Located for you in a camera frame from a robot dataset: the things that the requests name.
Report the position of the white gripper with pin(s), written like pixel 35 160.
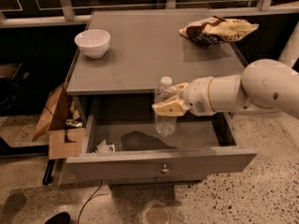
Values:
pixel 196 95

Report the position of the clear plastic water bottle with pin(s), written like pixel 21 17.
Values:
pixel 165 126

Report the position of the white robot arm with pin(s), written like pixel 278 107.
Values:
pixel 266 87

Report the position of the brass drawer knob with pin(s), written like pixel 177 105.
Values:
pixel 165 170

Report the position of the open grey top drawer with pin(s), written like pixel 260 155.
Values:
pixel 198 147

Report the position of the grey wooden nightstand cabinet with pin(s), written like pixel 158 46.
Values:
pixel 145 46

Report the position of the yellow brown chip bag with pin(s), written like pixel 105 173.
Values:
pixel 216 30

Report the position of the crumpled white wrapper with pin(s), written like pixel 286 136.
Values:
pixel 103 147

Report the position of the white ceramic bowl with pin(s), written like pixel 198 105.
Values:
pixel 93 43

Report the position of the brown cardboard box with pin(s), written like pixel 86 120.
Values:
pixel 65 135

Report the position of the black shoe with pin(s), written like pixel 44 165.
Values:
pixel 61 218

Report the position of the black metal stand base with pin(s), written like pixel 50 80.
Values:
pixel 8 152

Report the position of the white window frame railing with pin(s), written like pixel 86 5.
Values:
pixel 31 13

